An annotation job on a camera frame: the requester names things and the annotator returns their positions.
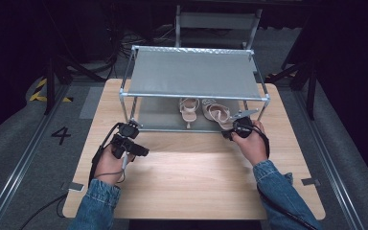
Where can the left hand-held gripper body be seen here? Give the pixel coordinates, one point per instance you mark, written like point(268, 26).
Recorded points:
point(124, 140)

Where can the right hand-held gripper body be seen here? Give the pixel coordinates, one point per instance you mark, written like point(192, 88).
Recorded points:
point(242, 127)

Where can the white slingback high-heel shoe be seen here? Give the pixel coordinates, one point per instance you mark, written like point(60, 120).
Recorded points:
point(188, 110)
point(217, 111)

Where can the grey metal shoe rack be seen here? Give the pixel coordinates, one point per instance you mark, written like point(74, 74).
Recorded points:
point(191, 73)

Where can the person's right hand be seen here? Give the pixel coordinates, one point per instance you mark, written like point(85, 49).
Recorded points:
point(254, 148)

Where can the person's left hand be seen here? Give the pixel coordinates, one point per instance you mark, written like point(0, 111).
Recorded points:
point(108, 167)

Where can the grey tape piece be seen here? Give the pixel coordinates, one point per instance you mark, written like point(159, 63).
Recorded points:
point(310, 182)
point(73, 186)

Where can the black tripod stand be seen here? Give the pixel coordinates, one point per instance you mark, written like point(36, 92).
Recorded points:
point(310, 83)
point(52, 83)

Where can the yellow black hazard tape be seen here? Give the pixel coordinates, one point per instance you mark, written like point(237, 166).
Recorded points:
point(40, 92)

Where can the grey metal frame chair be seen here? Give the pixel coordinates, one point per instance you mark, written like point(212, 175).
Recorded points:
point(217, 20)

